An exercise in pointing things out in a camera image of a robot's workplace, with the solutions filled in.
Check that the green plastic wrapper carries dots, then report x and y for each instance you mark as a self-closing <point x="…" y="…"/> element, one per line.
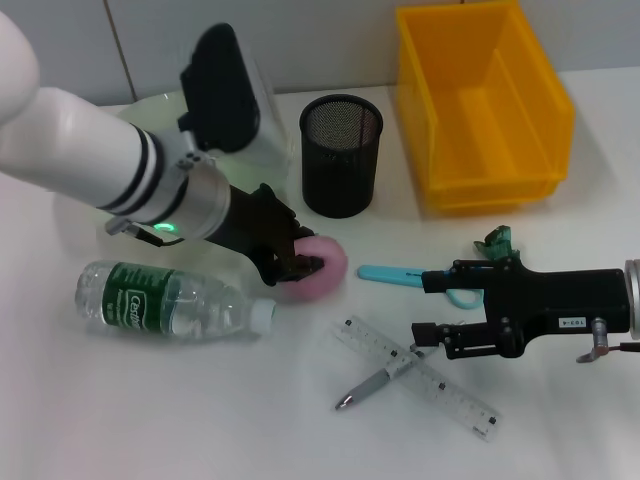
<point x="500" y="245"/>

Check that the pink peach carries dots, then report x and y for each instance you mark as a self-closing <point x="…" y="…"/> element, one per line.
<point x="330" y="270"/>

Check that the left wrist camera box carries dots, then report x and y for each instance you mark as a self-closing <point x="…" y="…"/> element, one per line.
<point x="225" y="100"/>

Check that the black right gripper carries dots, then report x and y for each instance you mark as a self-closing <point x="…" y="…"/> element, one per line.
<point x="560" y="300"/>

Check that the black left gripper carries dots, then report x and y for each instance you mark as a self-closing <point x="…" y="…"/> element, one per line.
<point x="255" y="225"/>

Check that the transparent plastic ruler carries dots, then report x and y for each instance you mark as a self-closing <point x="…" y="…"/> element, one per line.
<point x="450" y="395"/>

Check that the yellow plastic bin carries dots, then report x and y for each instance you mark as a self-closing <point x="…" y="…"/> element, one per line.
<point x="500" y="140"/>

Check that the blue scissors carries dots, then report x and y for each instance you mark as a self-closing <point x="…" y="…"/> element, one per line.
<point x="385" y="273"/>

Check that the silver pen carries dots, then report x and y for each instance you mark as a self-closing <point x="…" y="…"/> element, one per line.
<point x="365" y="387"/>

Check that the clear plastic water bottle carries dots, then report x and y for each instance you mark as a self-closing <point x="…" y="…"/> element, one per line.
<point x="150" y="305"/>

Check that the black mesh pen holder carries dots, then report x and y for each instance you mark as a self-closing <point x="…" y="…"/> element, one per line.
<point x="340" y="170"/>

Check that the green glass fruit plate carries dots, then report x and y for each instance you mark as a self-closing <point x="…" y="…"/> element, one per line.
<point x="150" y="110"/>

